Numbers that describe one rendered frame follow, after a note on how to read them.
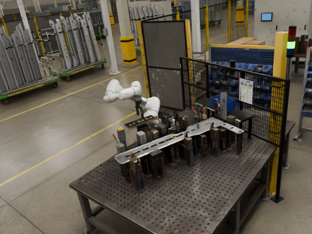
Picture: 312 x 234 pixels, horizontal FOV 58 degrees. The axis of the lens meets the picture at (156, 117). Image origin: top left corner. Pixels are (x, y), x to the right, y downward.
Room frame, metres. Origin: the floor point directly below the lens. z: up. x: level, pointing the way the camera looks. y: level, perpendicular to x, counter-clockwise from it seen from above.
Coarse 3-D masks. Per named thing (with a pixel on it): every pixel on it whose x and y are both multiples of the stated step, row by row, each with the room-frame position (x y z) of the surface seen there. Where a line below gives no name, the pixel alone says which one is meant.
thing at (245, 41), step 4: (236, 40) 7.75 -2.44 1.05; (240, 40) 7.68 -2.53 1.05; (244, 40) 7.62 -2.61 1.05; (248, 40) 7.56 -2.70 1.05; (252, 40) 7.50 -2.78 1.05; (256, 40) 7.43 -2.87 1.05; (228, 44) 7.37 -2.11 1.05; (232, 44) 7.32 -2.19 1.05; (236, 44) 7.25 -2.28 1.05; (240, 44) 7.20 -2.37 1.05; (244, 44) 7.28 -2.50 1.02; (248, 44) 7.20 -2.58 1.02; (252, 44) 7.13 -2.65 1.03; (256, 44) 7.05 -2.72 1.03; (260, 44) 7.11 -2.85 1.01; (264, 44) 7.26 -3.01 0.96; (252, 48) 7.12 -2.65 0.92
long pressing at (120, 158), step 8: (208, 120) 3.10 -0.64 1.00; (216, 120) 3.07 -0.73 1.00; (192, 128) 2.94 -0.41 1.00; (200, 128) 2.91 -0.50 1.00; (208, 128) 2.89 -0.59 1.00; (168, 136) 2.80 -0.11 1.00; (144, 144) 2.68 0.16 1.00; (152, 144) 2.66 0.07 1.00; (160, 144) 2.64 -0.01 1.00; (168, 144) 2.63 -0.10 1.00; (128, 152) 2.56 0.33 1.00; (144, 152) 2.52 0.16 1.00; (120, 160) 2.42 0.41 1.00; (128, 160) 2.41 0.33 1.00
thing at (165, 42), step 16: (144, 32) 5.98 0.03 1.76; (160, 32) 5.68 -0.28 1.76; (176, 32) 5.41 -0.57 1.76; (144, 48) 6.00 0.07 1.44; (160, 48) 5.71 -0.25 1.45; (176, 48) 5.43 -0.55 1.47; (144, 64) 6.02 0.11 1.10; (160, 64) 5.75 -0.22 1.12; (176, 64) 5.46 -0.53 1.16; (160, 80) 5.78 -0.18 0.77; (176, 80) 5.49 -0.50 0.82; (160, 96) 5.81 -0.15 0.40; (176, 96) 5.52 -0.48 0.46; (192, 96) 5.22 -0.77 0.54
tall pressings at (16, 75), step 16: (0, 32) 8.53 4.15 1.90; (16, 32) 8.83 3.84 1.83; (0, 48) 8.20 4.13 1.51; (16, 48) 8.66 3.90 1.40; (32, 48) 9.05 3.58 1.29; (0, 64) 8.31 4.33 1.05; (16, 64) 8.59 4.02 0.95; (32, 64) 8.95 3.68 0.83; (0, 80) 7.97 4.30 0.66; (16, 80) 8.41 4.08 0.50; (32, 80) 8.76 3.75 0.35
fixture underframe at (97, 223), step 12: (288, 144) 3.34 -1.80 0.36; (264, 168) 2.75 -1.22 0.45; (264, 180) 2.75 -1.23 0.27; (264, 192) 2.74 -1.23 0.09; (84, 204) 2.50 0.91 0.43; (252, 204) 2.42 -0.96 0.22; (84, 216) 2.52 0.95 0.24; (240, 216) 2.26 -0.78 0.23; (96, 228) 2.54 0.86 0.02; (108, 228) 2.31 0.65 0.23; (228, 228) 2.16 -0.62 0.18
